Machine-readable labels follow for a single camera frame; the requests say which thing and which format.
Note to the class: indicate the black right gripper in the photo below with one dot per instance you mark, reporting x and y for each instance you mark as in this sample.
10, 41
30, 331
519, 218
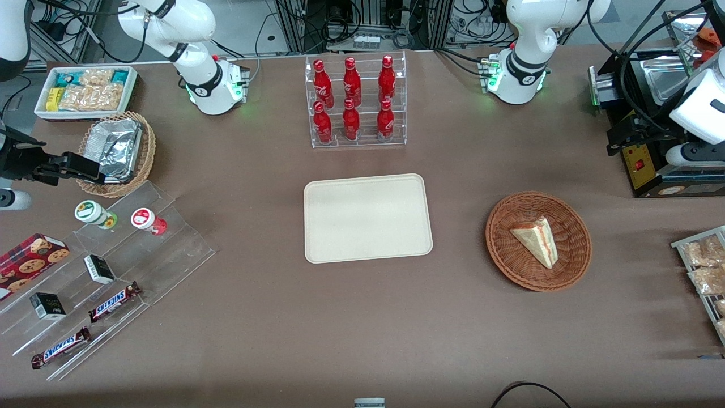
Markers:
18, 161

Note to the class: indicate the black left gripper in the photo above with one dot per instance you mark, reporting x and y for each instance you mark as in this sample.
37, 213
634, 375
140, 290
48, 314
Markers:
647, 128

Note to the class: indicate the triangular sandwich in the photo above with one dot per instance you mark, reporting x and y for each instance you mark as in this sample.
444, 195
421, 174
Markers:
538, 241

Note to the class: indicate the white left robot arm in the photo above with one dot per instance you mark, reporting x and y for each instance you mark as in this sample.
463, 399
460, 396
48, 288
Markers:
524, 39

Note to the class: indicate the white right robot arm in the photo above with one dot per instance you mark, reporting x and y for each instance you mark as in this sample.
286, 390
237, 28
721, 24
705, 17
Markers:
207, 85

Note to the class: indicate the light wicker basket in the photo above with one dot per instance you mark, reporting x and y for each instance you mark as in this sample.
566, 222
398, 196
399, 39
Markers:
148, 147

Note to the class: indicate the brown wicker basket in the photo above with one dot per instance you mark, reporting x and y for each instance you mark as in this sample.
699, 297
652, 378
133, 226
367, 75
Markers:
510, 255

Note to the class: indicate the beige plastic tray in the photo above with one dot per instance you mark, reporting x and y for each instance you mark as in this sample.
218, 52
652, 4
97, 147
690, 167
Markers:
368, 218

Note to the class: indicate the green label yoghurt cup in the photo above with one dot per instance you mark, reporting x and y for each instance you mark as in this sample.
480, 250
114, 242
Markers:
90, 212

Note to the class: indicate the black hot food display case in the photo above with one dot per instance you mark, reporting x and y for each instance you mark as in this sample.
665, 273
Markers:
651, 175

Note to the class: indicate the aluminium foil container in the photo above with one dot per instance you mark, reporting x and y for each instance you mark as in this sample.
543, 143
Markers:
116, 147

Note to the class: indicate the white plastic snack bin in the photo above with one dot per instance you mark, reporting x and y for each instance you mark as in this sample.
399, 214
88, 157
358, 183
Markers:
42, 113

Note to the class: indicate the steel food pan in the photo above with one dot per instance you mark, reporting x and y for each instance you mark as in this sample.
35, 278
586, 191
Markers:
665, 79

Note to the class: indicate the yellow snack packet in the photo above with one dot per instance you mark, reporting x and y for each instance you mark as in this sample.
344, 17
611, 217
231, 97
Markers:
54, 99

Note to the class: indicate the large clear cracker bag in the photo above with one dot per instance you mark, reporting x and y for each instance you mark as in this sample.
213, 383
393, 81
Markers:
93, 97

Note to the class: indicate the teal snack packet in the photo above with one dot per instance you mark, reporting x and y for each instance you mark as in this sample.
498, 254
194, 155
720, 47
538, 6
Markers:
68, 79
120, 76

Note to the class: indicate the red label yoghurt cup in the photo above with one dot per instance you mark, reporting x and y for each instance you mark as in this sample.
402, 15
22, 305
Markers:
144, 219

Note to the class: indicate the small clear cracker bag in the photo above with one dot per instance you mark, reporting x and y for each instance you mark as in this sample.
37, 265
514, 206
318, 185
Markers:
96, 77

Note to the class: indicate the red cookie box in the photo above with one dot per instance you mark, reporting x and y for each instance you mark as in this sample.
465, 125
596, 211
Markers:
31, 260

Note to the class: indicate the small black box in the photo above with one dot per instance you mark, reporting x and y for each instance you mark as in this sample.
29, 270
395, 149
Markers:
99, 269
48, 306

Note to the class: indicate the clear acrylic stepped shelf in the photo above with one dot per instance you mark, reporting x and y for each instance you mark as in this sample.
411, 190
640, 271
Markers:
170, 260

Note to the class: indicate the snickers chocolate bar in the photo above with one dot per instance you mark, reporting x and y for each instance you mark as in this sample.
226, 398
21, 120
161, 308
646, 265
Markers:
113, 302
61, 347

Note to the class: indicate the clear bag of pastry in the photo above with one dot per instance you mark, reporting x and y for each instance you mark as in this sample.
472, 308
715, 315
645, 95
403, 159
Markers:
708, 280
721, 330
705, 252
721, 307

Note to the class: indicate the red cola bottle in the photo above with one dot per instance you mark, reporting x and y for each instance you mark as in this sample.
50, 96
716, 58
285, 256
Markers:
352, 82
387, 79
350, 122
323, 123
323, 85
385, 120

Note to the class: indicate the clear acrylic bottle rack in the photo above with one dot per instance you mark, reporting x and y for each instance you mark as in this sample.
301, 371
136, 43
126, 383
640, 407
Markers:
368, 136

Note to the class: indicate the white power strip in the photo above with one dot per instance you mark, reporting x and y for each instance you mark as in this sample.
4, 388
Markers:
366, 42

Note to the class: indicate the small grey white device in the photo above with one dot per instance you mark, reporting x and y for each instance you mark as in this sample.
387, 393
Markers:
369, 403

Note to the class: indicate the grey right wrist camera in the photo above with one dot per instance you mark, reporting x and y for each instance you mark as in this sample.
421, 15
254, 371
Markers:
14, 199

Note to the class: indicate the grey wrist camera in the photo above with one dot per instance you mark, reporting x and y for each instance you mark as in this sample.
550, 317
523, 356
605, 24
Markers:
694, 154
14, 199

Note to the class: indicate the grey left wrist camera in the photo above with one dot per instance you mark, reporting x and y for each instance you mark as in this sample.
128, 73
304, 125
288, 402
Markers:
694, 154

